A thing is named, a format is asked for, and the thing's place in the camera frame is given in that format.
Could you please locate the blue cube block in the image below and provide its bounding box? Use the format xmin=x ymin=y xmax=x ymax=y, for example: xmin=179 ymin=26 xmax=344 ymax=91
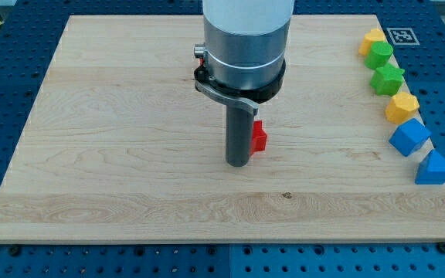
xmin=389 ymin=118 xmax=431 ymax=157

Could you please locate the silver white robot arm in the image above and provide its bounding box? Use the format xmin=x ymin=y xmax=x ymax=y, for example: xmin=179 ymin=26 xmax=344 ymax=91
xmin=194 ymin=0 xmax=294 ymax=90

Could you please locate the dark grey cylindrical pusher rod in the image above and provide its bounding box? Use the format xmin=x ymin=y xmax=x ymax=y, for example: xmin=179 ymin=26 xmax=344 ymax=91
xmin=226 ymin=107 xmax=254 ymax=167

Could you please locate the black white fiducial marker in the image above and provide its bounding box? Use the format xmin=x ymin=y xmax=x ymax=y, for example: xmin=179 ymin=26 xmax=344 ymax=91
xmin=387 ymin=27 xmax=420 ymax=46

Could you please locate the green star block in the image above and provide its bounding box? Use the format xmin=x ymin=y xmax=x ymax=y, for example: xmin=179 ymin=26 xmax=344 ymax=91
xmin=369 ymin=63 xmax=405 ymax=96

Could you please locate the yellow hexagon block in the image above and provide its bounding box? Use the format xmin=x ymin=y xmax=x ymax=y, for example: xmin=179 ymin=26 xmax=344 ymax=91
xmin=385 ymin=91 xmax=420 ymax=125

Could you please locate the blue triangle block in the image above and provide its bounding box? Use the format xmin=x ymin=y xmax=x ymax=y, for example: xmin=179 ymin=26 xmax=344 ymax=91
xmin=415 ymin=149 xmax=445 ymax=185

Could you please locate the black clamp with grey lever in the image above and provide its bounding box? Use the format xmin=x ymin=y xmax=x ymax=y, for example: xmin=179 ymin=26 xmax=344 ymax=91
xmin=194 ymin=60 xmax=286 ymax=116

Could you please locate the red star block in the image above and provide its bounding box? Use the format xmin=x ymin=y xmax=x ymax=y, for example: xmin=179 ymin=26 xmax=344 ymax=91
xmin=250 ymin=120 xmax=267 ymax=155

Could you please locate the yellow block far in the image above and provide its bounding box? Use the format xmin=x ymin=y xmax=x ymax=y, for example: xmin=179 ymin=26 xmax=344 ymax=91
xmin=358 ymin=28 xmax=386 ymax=56

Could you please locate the light wooden board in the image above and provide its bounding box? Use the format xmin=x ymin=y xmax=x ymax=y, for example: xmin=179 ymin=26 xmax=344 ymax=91
xmin=0 ymin=15 xmax=445 ymax=244

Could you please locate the green cylinder block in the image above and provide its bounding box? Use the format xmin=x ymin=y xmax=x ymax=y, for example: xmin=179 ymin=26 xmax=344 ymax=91
xmin=364 ymin=41 xmax=393 ymax=70

